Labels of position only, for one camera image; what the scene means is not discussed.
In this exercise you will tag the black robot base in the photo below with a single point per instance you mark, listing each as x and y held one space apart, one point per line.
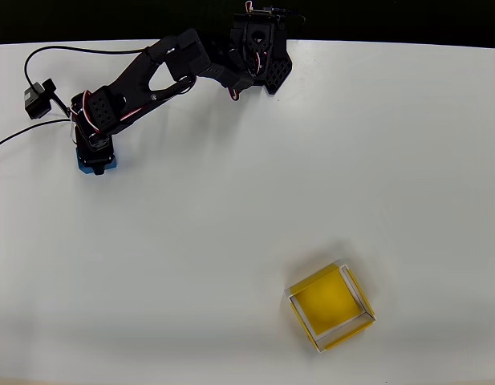
241 24

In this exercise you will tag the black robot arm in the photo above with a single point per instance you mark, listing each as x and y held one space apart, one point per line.
135 76

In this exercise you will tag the yellow paper box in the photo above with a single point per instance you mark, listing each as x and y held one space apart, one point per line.
323 305

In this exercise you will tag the black webcam on bracket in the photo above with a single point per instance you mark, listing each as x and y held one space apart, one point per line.
34 102

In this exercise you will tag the blue cube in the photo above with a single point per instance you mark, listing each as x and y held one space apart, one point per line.
84 168

